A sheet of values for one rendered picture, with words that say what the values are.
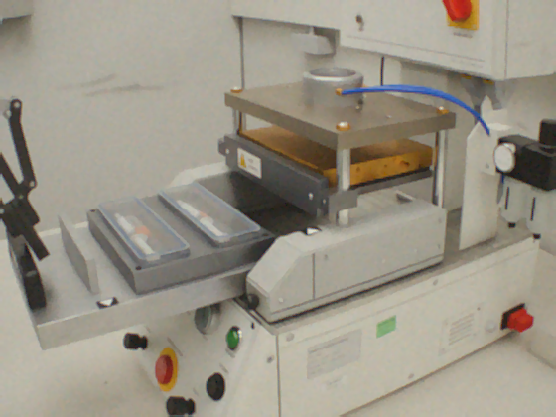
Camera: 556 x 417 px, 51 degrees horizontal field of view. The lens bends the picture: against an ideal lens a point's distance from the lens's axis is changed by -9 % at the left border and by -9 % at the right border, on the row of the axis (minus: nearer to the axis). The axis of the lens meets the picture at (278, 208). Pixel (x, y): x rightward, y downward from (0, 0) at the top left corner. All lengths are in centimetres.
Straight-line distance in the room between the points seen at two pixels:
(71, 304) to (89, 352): 33
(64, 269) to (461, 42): 55
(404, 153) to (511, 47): 19
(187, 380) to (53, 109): 158
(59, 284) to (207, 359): 20
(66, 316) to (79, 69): 166
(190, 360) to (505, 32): 56
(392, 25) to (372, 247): 35
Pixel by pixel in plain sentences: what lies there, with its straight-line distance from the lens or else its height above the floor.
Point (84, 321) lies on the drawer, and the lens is 63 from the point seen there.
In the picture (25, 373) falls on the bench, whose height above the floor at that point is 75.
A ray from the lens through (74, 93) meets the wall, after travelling 224.
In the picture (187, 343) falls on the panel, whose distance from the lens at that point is 80.
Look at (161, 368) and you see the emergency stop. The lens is 83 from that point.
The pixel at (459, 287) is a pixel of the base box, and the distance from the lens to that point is 83.
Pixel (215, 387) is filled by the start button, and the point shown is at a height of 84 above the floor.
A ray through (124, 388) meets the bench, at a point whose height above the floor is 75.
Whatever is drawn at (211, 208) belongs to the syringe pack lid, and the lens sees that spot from 75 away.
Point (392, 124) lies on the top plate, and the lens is 70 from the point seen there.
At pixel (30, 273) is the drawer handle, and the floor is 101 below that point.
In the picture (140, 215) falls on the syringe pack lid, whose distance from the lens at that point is 75.
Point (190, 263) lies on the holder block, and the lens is 66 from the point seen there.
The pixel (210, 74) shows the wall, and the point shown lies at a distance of 237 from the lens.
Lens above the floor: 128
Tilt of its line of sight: 22 degrees down
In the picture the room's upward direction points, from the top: 2 degrees counter-clockwise
